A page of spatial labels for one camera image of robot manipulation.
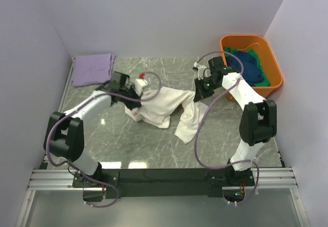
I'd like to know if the green t-shirt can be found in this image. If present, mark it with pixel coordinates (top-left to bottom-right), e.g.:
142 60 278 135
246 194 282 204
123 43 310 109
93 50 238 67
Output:
223 46 270 87

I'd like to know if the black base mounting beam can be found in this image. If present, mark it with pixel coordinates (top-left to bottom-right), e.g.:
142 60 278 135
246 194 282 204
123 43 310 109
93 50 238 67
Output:
71 168 257 203

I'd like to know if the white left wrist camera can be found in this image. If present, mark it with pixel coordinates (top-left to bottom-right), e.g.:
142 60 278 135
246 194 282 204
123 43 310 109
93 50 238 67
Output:
134 78 149 96

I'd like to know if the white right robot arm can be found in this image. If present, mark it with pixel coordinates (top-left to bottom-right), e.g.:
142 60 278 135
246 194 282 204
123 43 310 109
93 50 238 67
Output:
193 57 277 185

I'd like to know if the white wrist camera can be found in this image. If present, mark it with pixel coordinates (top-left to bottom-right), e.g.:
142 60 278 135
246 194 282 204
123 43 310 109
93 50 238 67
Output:
134 78 149 96
193 62 206 80

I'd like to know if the aluminium extrusion rail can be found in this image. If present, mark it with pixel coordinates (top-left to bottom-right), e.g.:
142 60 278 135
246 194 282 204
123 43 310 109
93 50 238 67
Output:
27 168 298 191

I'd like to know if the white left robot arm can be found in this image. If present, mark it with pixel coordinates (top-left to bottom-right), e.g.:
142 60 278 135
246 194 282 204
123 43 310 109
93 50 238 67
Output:
44 72 148 187

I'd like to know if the white t-shirt red print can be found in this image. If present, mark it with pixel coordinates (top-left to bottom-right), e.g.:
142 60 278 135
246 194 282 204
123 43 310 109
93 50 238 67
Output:
125 87 208 143

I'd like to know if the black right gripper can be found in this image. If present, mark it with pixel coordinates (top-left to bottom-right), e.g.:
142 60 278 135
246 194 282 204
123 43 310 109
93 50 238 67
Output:
194 76 220 102

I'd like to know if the blue t-shirt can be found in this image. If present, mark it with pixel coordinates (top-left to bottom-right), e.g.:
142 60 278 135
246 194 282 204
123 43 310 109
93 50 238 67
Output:
231 50 264 86

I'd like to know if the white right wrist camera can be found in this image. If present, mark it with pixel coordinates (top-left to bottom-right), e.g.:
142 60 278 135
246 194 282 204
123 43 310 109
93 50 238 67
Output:
193 62 206 80

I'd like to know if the orange plastic bin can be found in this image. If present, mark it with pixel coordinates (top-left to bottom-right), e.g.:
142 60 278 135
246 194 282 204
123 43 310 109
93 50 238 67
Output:
219 34 283 97

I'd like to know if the folded lavender t-shirt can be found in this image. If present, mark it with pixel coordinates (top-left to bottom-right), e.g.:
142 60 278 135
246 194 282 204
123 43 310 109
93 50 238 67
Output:
71 53 116 88

